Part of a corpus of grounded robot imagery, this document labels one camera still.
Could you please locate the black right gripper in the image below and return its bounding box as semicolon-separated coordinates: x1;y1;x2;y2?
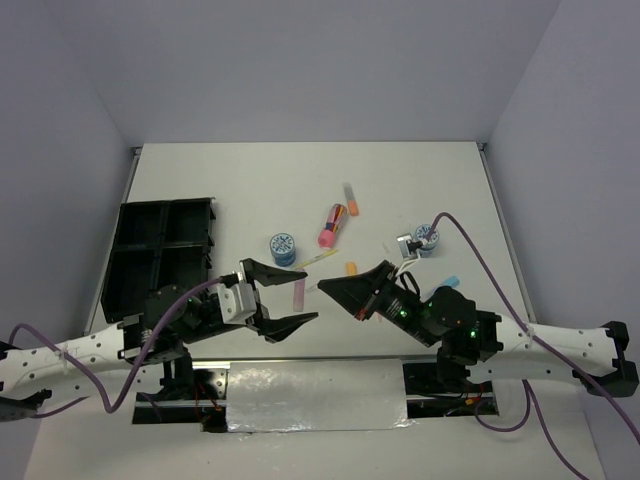
316;259;437;346

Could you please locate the thin yellow pen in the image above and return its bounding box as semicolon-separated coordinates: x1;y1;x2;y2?
292;249;339;270

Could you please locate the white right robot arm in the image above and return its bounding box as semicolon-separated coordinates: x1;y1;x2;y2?
318;261;639;398

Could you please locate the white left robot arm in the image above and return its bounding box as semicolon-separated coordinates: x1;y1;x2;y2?
1;259;318;422

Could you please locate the yellow orange highlighter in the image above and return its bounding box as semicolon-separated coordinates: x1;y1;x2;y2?
346;262;358;276

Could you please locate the purple highlighter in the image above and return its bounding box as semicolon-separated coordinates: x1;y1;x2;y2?
292;279;305;313

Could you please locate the left blue round tape container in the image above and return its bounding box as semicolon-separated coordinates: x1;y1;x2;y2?
269;232;296;267

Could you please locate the blue round tape container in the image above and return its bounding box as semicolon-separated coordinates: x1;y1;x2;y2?
269;232;296;267
414;224;440;258

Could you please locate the pink marker tube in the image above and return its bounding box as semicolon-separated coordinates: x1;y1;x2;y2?
317;204;347;249

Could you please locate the right blue round tape container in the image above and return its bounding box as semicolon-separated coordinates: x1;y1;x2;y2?
414;224;440;258

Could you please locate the orange capped highlighter far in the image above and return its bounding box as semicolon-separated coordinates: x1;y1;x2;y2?
343;183;359;217

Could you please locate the blue highlighter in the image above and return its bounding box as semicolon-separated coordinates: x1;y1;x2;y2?
443;276;460;288

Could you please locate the black compartment organizer tray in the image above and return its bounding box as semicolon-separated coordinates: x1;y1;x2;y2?
100;198;216;324

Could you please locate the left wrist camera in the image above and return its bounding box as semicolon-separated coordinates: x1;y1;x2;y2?
216;282;258;326

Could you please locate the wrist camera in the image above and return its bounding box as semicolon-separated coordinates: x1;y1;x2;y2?
216;282;258;326
396;234;424;275

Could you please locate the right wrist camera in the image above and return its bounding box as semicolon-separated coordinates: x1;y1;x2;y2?
396;234;424;275

